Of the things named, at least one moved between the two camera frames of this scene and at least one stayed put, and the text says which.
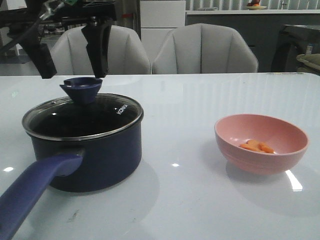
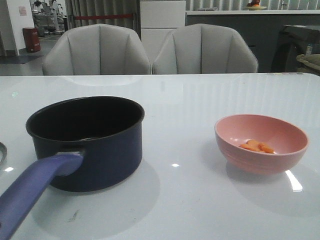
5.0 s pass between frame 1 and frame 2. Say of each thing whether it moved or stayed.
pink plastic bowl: stayed
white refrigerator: stayed
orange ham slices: stayed
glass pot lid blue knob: moved
